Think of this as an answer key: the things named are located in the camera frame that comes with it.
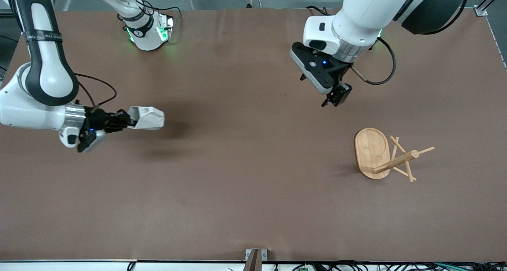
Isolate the white hexagonal cup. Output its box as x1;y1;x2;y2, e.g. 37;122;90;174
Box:
127;106;165;131

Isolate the wooden cup rack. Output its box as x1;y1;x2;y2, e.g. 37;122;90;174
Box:
354;128;435;183

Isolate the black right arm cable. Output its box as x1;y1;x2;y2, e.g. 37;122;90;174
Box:
74;73;118;107

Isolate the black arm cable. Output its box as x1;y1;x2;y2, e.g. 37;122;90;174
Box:
350;37;397;86
74;73;118;107

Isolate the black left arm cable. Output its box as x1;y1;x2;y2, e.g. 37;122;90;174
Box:
350;37;397;86

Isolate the black left base cable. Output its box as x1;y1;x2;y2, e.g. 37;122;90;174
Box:
305;5;337;18

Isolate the black base cable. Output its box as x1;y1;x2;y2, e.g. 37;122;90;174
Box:
137;1;182;24
305;5;337;18

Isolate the black right base cable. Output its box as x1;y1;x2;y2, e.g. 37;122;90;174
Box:
137;1;182;24

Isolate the aluminium frame profile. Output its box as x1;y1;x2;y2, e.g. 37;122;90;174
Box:
474;0;507;17

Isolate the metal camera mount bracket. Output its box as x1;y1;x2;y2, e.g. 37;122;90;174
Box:
242;248;268;271

